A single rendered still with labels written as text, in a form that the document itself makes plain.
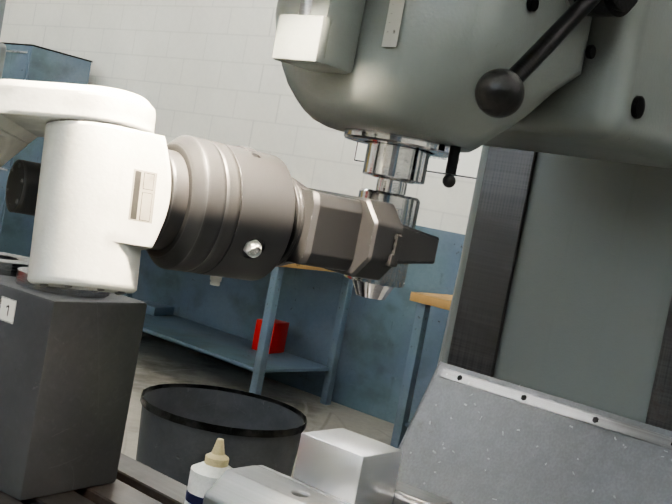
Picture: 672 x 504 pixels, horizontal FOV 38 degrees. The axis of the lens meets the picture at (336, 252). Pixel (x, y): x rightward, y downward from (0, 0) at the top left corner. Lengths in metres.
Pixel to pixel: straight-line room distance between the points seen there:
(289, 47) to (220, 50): 6.61
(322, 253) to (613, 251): 0.46
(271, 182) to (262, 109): 6.20
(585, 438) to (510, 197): 0.28
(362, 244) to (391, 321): 5.24
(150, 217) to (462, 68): 0.22
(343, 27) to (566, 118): 0.22
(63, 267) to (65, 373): 0.36
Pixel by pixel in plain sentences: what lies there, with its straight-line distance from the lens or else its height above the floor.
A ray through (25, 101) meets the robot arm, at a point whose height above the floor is 1.28.
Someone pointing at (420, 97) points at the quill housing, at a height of 1.33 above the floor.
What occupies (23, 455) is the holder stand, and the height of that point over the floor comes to 0.98.
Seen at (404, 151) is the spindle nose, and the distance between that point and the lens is 0.71.
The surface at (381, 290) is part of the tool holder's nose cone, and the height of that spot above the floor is 1.20.
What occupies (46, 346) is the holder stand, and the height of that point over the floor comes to 1.08.
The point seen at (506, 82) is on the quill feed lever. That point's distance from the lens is 0.59.
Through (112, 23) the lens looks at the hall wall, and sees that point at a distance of 8.33.
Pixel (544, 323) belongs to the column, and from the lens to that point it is 1.07.
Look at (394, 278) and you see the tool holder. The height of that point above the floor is 1.21.
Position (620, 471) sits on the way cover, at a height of 1.05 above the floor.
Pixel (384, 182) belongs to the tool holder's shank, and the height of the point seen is 1.28.
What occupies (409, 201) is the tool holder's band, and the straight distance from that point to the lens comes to 0.71.
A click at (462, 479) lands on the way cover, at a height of 0.99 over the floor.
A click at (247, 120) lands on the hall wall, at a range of 6.91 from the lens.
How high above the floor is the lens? 1.26
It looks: 3 degrees down
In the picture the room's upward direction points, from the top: 11 degrees clockwise
